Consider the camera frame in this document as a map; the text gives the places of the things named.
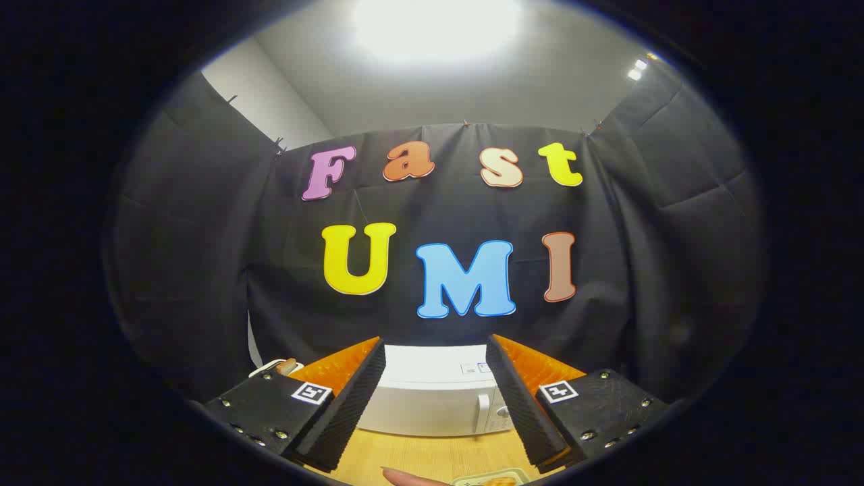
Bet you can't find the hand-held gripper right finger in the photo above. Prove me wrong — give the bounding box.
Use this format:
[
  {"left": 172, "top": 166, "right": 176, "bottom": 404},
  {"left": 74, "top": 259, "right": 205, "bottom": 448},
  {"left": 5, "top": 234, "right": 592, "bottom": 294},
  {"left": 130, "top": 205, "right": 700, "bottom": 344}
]
[{"left": 485, "top": 333, "right": 670, "bottom": 475}]

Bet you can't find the cream food plate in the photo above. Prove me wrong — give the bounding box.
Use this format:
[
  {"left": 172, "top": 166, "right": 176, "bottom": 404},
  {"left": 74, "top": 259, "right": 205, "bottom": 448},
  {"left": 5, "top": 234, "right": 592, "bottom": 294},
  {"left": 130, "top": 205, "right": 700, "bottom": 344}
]
[{"left": 451, "top": 469, "right": 534, "bottom": 486}]

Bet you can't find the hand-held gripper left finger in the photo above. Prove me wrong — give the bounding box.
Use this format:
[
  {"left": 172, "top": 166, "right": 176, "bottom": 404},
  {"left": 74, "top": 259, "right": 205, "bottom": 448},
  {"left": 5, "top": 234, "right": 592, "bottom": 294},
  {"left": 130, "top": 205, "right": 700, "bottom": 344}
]
[{"left": 202, "top": 336, "right": 387, "bottom": 473}]

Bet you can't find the white microwave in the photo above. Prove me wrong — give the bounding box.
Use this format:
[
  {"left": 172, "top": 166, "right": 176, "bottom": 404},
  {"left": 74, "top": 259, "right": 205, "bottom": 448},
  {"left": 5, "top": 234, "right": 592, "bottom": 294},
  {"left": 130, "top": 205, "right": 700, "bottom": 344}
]
[{"left": 356, "top": 344, "right": 517, "bottom": 437}]

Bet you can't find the cream toaster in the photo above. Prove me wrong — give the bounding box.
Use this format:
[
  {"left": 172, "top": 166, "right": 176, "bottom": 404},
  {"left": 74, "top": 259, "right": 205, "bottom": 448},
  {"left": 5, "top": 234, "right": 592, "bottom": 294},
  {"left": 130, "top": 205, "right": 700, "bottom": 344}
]
[{"left": 248, "top": 360, "right": 304, "bottom": 379}]

